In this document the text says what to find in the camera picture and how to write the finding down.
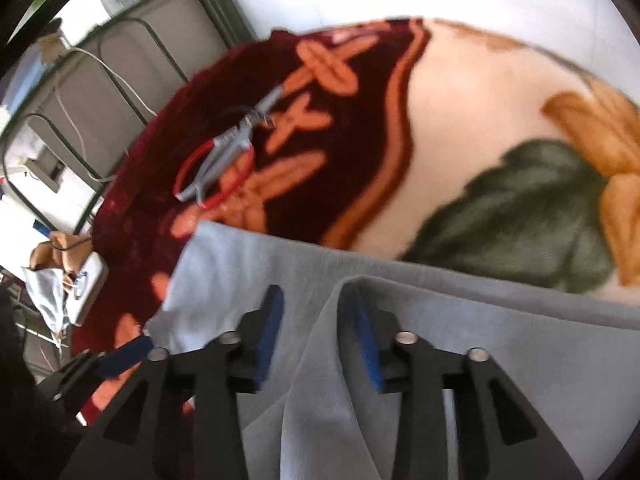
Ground tan bag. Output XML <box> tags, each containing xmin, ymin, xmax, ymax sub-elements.
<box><xmin>29</xmin><ymin>230</ymin><xmax>96</xmax><ymax>281</ymax></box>

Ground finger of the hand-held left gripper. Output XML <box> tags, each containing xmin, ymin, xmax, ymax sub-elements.
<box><xmin>37</xmin><ymin>334</ymin><xmax>153</xmax><ymax>426</ymax></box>

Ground light grey cloth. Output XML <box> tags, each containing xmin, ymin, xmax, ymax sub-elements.
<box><xmin>22</xmin><ymin>265</ymin><xmax>71</xmax><ymax>335</ymax></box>

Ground grey pants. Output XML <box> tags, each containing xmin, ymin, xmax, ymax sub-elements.
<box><xmin>145</xmin><ymin>220</ymin><xmax>640</xmax><ymax>480</ymax></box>

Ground floral fleece blanket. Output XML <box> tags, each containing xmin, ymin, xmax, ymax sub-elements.
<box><xmin>70</xmin><ymin>17</ymin><xmax>640</xmax><ymax>428</ymax></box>

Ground white cable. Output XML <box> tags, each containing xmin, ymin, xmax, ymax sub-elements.
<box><xmin>42</xmin><ymin>47</ymin><xmax>157</xmax><ymax>184</ymax></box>

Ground white flat device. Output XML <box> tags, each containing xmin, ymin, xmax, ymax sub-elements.
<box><xmin>64</xmin><ymin>252</ymin><xmax>110</xmax><ymax>328</ymax></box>

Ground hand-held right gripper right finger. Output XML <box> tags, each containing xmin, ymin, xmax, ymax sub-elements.
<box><xmin>347</xmin><ymin>292</ymin><xmax>586</xmax><ymax>480</ymax></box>

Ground grey cabinet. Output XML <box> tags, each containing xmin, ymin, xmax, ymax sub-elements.
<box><xmin>35</xmin><ymin>0</ymin><xmax>228</xmax><ymax>196</ymax></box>

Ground green metal bed frame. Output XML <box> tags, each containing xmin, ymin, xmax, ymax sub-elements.
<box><xmin>0</xmin><ymin>0</ymin><xmax>258</xmax><ymax>233</ymax></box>

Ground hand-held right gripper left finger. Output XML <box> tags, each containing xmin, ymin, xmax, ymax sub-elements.
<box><xmin>59</xmin><ymin>284</ymin><xmax>286</xmax><ymax>480</ymax></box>

